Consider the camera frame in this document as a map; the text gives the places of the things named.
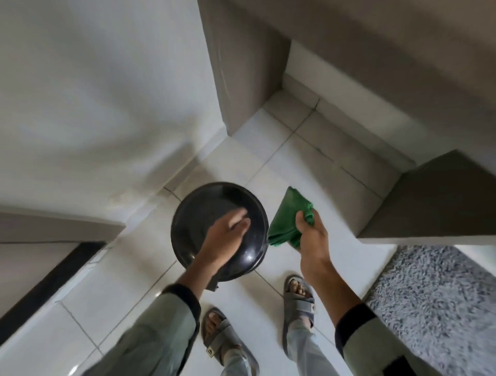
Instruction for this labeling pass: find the person's right forearm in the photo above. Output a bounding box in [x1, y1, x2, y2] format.
[301, 263, 429, 376]

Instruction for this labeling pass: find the grey left sandal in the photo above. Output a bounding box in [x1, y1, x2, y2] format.
[201, 308, 260, 376]

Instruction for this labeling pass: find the grey right sandal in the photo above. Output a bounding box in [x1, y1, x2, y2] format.
[282, 275, 317, 359]

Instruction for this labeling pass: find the person's leg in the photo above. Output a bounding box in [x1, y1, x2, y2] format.
[285, 321, 342, 376]
[222, 348, 253, 376]

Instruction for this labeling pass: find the grey sandal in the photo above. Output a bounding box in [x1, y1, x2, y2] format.
[282, 275, 317, 359]
[201, 308, 260, 376]

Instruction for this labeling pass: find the person's right leg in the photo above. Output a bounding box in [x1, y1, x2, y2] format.
[285, 321, 342, 376]

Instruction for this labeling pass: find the person's left leg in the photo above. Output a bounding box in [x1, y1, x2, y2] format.
[222, 348, 253, 376]

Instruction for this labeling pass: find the person's right hand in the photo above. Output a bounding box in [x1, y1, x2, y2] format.
[295, 209, 334, 278]

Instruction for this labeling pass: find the person's left hand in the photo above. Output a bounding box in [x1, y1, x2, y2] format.
[196, 207, 252, 275]

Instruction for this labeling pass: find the black round trash bin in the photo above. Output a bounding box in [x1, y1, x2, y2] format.
[170, 182, 270, 292]

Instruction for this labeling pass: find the green cloth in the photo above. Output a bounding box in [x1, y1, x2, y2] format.
[267, 186, 315, 248]

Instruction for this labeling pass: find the grey shaggy rug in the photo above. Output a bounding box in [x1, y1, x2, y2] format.
[365, 245, 496, 376]

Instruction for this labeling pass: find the brown shelf board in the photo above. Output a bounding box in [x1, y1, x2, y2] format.
[356, 150, 496, 245]

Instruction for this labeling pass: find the brown cabinet side panel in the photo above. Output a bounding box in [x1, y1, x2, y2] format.
[197, 0, 292, 137]

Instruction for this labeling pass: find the person's left forearm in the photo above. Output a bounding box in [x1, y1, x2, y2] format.
[82, 256, 230, 376]

